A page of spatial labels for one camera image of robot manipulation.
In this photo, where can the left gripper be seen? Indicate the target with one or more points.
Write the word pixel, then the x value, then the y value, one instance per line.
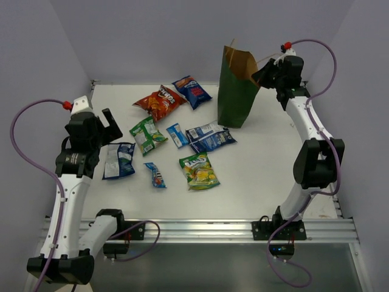
pixel 101 131

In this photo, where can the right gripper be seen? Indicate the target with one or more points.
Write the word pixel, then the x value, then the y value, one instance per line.
pixel 259 76

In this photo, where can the green paper bag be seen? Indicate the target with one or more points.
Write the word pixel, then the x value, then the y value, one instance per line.
pixel 237 89

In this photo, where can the green snack packet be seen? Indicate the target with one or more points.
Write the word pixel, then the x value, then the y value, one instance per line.
pixel 147 136

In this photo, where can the blue green chip packet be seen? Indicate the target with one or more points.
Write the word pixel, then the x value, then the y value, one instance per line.
pixel 119 161

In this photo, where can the red snack packet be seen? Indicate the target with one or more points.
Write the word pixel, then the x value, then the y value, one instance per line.
pixel 161 103

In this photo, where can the dark blue snack packet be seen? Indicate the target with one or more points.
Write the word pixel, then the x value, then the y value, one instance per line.
pixel 192 91

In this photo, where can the blue M&M's packet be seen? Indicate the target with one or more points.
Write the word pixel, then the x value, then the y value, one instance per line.
pixel 156 176

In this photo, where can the white blue snack packet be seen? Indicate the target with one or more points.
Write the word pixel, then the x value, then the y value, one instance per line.
pixel 209 137

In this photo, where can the green yellow candy packet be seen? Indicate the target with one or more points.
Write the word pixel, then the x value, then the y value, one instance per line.
pixel 199 172

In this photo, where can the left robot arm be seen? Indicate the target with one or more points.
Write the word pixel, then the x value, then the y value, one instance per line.
pixel 66 256

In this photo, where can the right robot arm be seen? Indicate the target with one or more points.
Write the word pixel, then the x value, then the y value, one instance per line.
pixel 317 164

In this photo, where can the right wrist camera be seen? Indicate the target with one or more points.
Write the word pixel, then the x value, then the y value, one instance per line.
pixel 286 50

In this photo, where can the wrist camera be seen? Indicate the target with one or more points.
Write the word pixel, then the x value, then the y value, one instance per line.
pixel 81 105
pixel 286 50

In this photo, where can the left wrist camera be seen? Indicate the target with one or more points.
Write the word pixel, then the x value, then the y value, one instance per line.
pixel 81 105

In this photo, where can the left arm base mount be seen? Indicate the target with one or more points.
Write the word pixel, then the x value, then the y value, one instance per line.
pixel 119 245

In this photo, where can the aluminium mounting rail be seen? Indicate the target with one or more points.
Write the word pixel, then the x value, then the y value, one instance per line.
pixel 240 232

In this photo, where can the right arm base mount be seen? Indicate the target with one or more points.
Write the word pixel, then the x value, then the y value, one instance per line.
pixel 282 244

